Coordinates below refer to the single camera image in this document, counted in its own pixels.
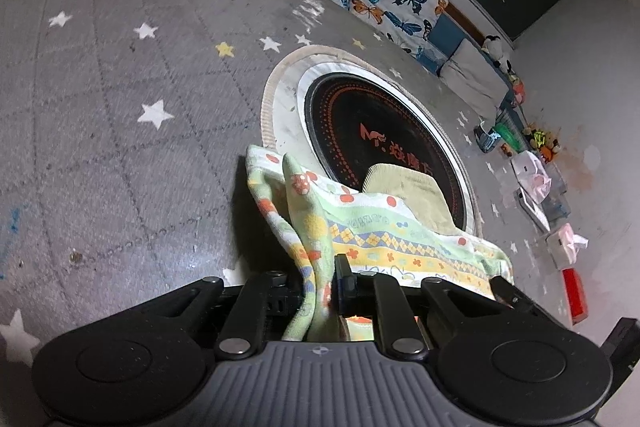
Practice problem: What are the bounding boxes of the blue sofa bench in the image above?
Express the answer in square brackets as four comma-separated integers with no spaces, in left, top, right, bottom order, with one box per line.
[179,0,526,122]

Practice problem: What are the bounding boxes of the grey star-patterned table cover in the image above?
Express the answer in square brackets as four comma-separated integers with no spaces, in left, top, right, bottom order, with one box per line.
[1,0,570,375]

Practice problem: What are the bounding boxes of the white remote control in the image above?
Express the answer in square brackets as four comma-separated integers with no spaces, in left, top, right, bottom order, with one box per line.
[516,187,550,233]

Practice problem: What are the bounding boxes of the grey cushion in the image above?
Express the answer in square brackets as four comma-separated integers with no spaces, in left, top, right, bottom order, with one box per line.
[438,39,509,122]

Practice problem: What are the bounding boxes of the colourful patterned children's garment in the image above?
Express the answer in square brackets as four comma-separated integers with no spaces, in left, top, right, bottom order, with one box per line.
[245,145,513,341]

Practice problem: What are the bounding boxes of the round black induction cooktop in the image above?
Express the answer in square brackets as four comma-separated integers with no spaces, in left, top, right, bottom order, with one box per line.
[260,46,483,234]

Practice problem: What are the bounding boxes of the plush toy pile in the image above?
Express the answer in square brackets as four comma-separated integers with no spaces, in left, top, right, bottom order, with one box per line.
[482,36,561,164]

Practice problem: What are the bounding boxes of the red box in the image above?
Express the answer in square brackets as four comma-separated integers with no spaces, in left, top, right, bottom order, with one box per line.
[562,268,589,325]

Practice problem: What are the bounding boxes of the pink tissue box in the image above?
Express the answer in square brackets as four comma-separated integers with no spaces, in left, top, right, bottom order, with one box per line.
[546,223,589,270]

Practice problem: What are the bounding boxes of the white pink plastic bag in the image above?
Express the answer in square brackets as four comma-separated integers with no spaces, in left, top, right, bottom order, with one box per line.
[511,150,552,204]

